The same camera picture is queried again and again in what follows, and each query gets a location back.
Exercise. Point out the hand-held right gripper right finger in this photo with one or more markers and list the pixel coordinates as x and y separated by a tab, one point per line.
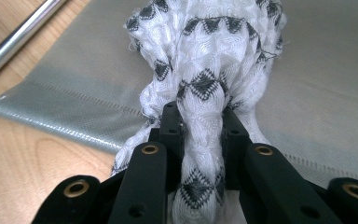
234	140

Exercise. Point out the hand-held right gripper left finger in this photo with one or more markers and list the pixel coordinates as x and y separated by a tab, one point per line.
169	137

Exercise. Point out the white cloth with grey diamonds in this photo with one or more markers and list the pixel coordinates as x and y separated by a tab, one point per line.
205	62

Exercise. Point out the grey two-tier metal rack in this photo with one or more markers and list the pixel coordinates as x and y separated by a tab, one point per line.
84	84

